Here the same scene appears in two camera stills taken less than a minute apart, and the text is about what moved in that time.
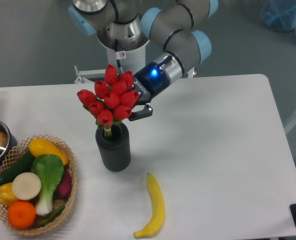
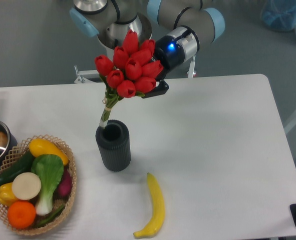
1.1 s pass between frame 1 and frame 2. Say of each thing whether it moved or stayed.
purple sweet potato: stayed
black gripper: moved
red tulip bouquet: moved
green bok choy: stayed
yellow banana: stayed
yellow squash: stayed
